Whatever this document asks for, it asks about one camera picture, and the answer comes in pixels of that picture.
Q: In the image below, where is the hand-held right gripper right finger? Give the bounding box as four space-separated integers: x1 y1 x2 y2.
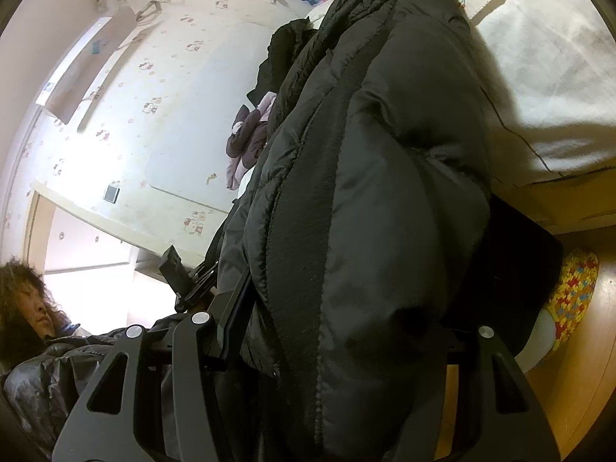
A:
447 325 561 462

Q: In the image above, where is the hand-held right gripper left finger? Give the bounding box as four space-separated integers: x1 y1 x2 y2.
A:
52 264 256 462

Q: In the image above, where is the large black puffer jacket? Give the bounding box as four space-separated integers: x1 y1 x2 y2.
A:
207 0 494 462

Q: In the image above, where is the colourful patterned slipper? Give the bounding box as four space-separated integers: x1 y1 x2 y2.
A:
522 248 600 373

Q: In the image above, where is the person's head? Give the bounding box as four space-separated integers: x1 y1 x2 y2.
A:
0 260 73 362

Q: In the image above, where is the purple patterned cloth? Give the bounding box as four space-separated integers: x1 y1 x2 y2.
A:
225 94 277 191

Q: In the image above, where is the white air conditioner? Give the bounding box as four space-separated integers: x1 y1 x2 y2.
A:
35 7 141 125

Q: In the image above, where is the crumpled black jacket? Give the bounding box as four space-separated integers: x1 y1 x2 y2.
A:
246 18 318 107

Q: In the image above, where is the beige door frame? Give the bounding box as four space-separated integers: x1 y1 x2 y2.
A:
24 180 145 338

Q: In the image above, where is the wooden bed frame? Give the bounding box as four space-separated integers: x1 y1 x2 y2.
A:
491 166 616 239

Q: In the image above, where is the air conditioner hose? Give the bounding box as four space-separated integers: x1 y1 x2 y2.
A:
136 0 186 22

